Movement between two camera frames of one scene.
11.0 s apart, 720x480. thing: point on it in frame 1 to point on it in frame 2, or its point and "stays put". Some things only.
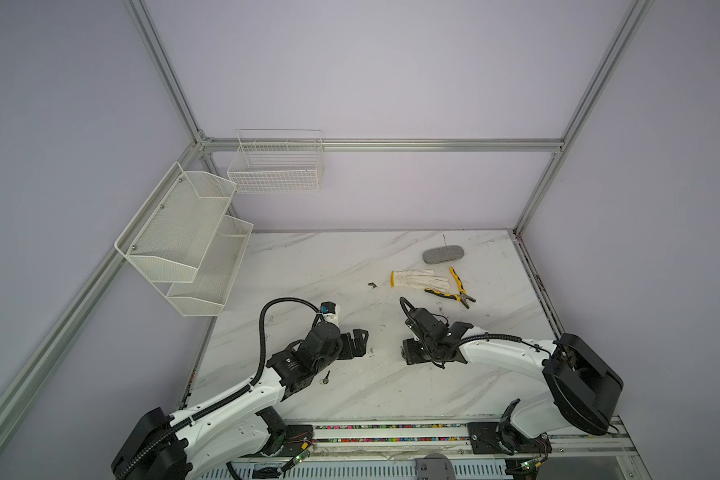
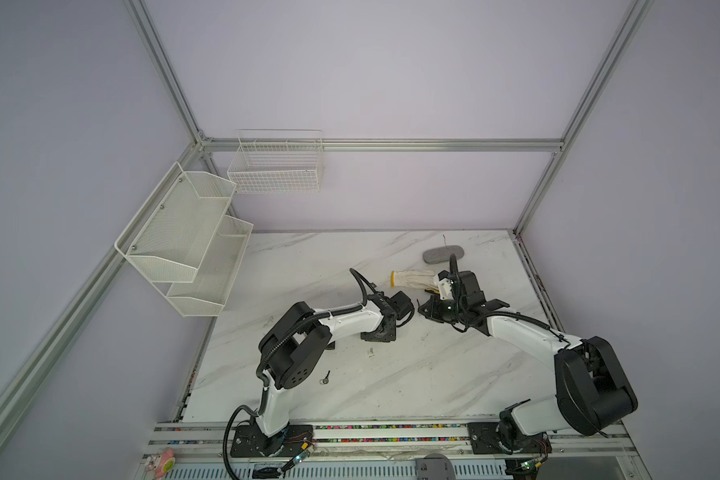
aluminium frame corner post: [635, 17] stays put
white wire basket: [277, 161] stays put
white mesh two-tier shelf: [182, 239] stays put
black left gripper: [359, 344] to [392, 335]
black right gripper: [408, 354] to [431, 314]
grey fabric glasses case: [443, 254] stays put
